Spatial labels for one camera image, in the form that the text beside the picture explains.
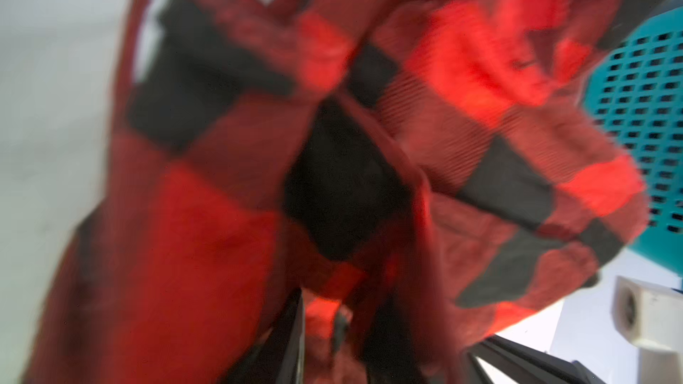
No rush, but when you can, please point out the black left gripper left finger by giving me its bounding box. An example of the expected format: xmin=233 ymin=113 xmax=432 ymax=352
xmin=221 ymin=289 xmax=304 ymax=384

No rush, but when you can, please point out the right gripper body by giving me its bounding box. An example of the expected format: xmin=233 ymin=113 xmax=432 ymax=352
xmin=612 ymin=277 xmax=682 ymax=384

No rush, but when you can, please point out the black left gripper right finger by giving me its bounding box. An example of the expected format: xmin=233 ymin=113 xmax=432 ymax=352
xmin=360 ymin=298 xmax=427 ymax=384

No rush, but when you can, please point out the red black plaid shirt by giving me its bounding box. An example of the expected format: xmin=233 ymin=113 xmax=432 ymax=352
xmin=22 ymin=0 xmax=665 ymax=383

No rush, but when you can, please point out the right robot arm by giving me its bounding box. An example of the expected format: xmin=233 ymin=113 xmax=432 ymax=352
xmin=361 ymin=277 xmax=682 ymax=383

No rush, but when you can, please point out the teal plastic basket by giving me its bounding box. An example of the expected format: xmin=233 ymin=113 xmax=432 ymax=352
xmin=583 ymin=8 xmax=682 ymax=274

